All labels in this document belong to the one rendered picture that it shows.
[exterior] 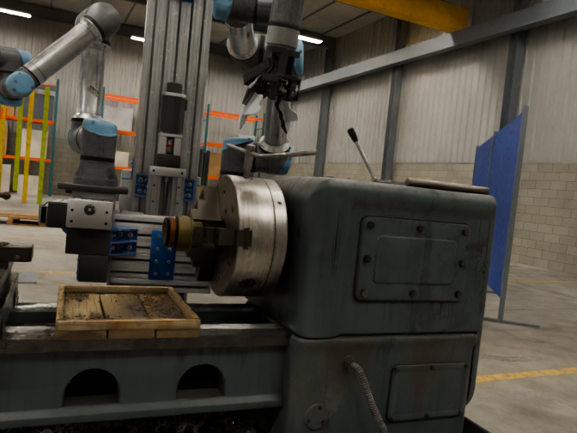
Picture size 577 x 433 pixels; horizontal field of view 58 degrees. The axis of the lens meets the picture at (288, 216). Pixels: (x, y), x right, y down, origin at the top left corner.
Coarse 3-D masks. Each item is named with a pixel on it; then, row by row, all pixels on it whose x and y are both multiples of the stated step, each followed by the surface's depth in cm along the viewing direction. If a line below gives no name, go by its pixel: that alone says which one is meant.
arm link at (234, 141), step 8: (224, 144) 194; (240, 144) 192; (256, 144) 194; (224, 152) 194; (232, 152) 192; (240, 152) 192; (256, 152) 192; (224, 160) 193; (232, 160) 192; (240, 160) 192; (224, 168) 193; (232, 168) 192; (240, 168) 193
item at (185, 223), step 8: (168, 216) 130; (176, 216) 131; (184, 216) 130; (168, 224) 127; (176, 224) 128; (184, 224) 128; (192, 224) 128; (200, 224) 131; (168, 232) 126; (176, 232) 127; (184, 232) 127; (192, 232) 127; (168, 240) 127; (176, 240) 128; (184, 240) 127; (192, 240) 128; (176, 248) 129; (184, 248) 130
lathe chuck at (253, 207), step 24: (240, 192) 125; (264, 192) 128; (240, 216) 122; (264, 216) 124; (264, 240) 123; (216, 264) 136; (240, 264) 122; (264, 264) 124; (216, 288) 134; (240, 288) 127
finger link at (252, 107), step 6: (252, 96) 122; (258, 96) 122; (252, 102) 122; (258, 102) 121; (240, 108) 122; (246, 108) 122; (252, 108) 121; (258, 108) 119; (240, 114) 122; (246, 114) 121; (252, 114) 120; (240, 120) 122; (240, 126) 122
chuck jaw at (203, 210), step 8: (208, 192) 138; (216, 192) 139; (200, 200) 136; (208, 200) 137; (216, 200) 138; (200, 208) 134; (208, 208) 135; (216, 208) 136; (192, 216) 132; (200, 216) 133; (208, 216) 134; (216, 216) 135; (208, 224) 136; (216, 224) 136; (224, 224) 138
